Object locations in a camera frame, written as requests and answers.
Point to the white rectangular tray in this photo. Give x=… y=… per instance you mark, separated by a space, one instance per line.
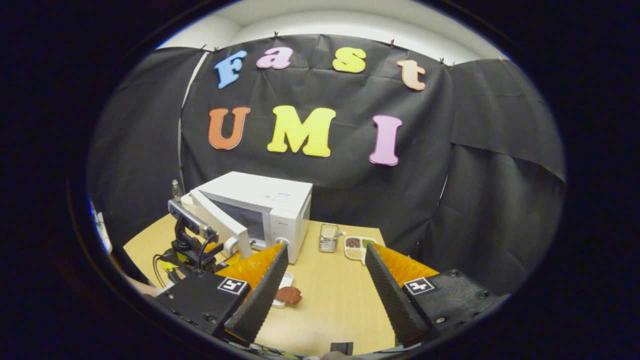
x=286 y=280

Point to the black table clamp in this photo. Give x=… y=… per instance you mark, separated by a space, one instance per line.
x=342 y=348

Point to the metal spoon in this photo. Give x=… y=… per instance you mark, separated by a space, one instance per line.
x=339 y=234

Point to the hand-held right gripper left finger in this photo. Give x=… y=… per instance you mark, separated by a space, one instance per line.
x=260 y=300

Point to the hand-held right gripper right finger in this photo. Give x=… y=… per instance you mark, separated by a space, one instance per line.
x=392 y=300

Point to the reddish brown meat piece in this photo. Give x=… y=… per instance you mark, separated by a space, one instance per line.
x=289 y=295

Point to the clear plastic water bottle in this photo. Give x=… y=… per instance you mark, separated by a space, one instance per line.
x=177 y=190

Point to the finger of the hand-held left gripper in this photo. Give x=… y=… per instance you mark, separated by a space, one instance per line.
x=214 y=248

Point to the white microwave oven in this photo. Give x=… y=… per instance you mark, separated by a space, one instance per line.
x=280 y=200

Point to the white divided food tray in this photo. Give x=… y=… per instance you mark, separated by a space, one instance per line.
x=358 y=248

